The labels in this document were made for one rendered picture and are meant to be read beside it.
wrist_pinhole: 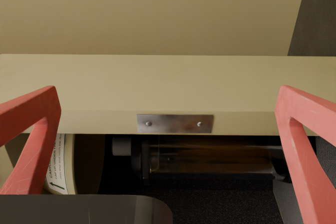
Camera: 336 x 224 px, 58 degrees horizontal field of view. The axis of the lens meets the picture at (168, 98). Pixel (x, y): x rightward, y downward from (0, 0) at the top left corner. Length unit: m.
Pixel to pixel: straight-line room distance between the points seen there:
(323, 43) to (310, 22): 0.07
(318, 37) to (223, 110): 0.36
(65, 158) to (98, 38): 0.40
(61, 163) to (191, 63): 0.19
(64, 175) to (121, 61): 0.15
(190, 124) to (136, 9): 0.44
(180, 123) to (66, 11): 0.49
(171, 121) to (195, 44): 0.45
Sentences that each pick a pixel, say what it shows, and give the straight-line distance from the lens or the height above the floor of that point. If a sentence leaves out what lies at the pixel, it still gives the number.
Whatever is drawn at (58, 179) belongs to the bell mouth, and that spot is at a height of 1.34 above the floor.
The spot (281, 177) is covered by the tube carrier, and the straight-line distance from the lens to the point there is 0.45.
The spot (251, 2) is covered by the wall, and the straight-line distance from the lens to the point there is 0.70.
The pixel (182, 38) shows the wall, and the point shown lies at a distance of 0.71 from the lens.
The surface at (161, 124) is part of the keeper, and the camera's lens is 0.29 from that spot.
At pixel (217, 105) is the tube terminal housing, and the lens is 0.29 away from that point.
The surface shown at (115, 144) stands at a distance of 0.43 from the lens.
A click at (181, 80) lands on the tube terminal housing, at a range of 0.32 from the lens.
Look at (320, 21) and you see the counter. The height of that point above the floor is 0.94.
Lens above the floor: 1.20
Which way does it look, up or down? level
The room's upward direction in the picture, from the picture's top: 89 degrees counter-clockwise
